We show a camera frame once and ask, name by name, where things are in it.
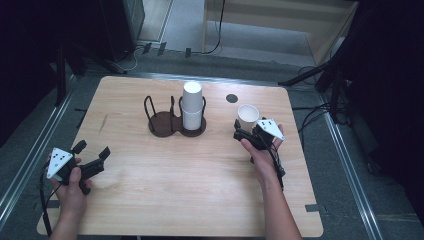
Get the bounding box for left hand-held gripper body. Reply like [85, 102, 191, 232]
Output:
[46, 147, 106, 196]

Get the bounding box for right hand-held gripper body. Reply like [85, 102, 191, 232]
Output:
[233, 118, 286, 152]

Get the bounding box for white paper cup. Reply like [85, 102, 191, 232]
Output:
[181, 81, 204, 113]
[237, 104, 261, 134]
[181, 109, 205, 131]

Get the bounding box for dark wooden wire cup holder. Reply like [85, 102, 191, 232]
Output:
[143, 95, 208, 138]

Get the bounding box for person's right hand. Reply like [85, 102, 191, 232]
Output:
[239, 123, 285, 188]

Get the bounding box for person's left hand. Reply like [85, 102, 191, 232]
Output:
[49, 157, 93, 220]

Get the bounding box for black metal stand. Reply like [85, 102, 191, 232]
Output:
[53, 39, 128, 107]
[278, 54, 352, 125]

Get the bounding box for dark cabinet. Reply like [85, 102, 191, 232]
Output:
[99, 0, 146, 63]

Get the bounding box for metal floor rail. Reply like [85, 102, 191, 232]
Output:
[0, 75, 78, 222]
[319, 94, 385, 240]
[126, 71, 289, 88]

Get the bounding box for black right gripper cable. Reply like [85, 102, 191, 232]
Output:
[263, 134, 287, 192]

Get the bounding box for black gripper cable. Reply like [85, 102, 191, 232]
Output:
[263, 134, 287, 192]
[39, 163, 63, 238]

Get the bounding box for black floor cables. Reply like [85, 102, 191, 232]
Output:
[291, 64, 349, 152]

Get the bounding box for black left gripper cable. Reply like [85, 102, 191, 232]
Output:
[39, 163, 63, 238]

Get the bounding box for black hanging cable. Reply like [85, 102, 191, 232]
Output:
[199, 0, 227, 56]

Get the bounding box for white floor cable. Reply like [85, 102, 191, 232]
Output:
[114, 44, 148, 74]

